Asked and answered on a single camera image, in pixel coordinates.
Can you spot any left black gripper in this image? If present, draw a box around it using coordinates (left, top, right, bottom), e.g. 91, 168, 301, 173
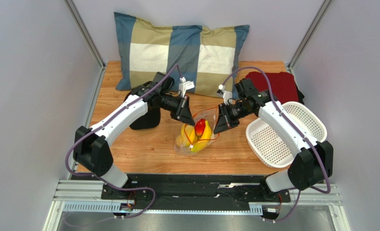
159, 93, 195, 128

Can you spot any red toy bell pepper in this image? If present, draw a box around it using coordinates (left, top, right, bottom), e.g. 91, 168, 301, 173
194, 118, 206, 137

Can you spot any yellow toy mango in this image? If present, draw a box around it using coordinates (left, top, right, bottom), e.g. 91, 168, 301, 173
175, 124, 197, 147

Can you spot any yellow toy banana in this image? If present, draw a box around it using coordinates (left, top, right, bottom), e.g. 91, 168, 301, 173
190, 120, 212, 153

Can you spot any clear zip top bag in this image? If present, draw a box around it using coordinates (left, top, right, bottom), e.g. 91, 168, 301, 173
173, 107, 220, 155

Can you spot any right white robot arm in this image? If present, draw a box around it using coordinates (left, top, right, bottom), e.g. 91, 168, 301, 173
213, 78, 333, 194

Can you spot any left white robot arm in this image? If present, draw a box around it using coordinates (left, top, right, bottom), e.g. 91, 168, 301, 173
71, 72, 195, 188

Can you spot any black baseball cap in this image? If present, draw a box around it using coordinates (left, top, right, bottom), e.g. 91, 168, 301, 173
124, 85, 161, 130

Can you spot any white perforated plastic basket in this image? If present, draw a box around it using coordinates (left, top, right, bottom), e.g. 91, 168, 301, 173
246, 102, 328, 168

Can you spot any checkered blue beige pillow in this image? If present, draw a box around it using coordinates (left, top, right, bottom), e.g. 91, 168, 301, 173
114, 12, 250, 98

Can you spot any dark red folded cloth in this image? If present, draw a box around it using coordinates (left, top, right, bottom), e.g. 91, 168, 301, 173
246, 72, 298, 103

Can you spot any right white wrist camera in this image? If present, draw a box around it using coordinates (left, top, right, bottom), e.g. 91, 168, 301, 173
217, 84, 233, 105

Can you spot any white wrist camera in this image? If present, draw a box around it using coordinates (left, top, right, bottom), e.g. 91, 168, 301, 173
217, 84, 233, 105
178, 77, 195, 98

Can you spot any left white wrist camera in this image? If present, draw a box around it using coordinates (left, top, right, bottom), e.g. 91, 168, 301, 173
178, 77, 195, 98

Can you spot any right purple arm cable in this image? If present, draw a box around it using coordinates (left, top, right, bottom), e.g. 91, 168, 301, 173
220, 66, 332, 223

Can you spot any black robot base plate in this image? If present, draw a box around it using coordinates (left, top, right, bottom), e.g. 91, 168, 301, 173
101, 174, 291, 211

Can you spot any aluminium frame rail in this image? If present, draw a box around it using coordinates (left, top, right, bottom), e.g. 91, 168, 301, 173
44, 180, 350, 231

